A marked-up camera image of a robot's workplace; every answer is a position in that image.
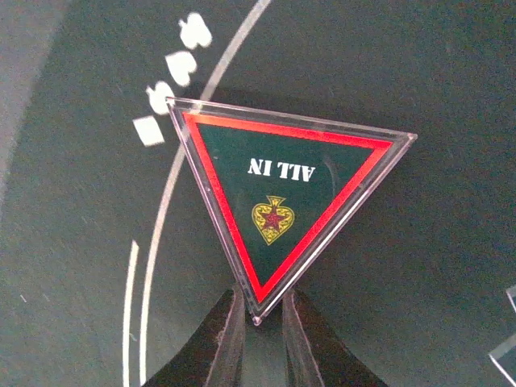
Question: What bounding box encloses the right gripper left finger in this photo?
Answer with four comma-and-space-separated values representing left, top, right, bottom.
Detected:
145, 286, 245, 386

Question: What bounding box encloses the round black poker mat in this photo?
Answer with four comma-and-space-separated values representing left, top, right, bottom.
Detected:
1, 1, 515, 386

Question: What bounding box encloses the triangular all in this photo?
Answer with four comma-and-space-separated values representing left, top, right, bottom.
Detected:
166, 98, 417, 324

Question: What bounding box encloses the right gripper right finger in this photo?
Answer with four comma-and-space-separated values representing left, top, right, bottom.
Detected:
282, 289, 387, 387

